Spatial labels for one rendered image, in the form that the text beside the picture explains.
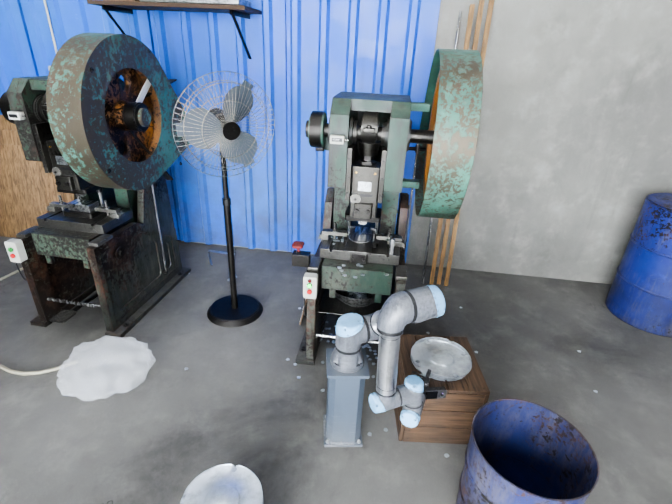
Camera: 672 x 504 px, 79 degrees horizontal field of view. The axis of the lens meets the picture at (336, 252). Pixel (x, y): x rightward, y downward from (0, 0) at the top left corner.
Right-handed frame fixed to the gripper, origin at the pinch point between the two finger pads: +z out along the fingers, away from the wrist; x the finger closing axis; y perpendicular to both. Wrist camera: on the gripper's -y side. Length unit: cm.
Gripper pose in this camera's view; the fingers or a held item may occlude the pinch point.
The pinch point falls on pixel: (430, 370)
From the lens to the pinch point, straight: 201.3
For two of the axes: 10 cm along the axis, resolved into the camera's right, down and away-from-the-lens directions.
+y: -9.2, -2.1, 3.3
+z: 3.9, -3.2, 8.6
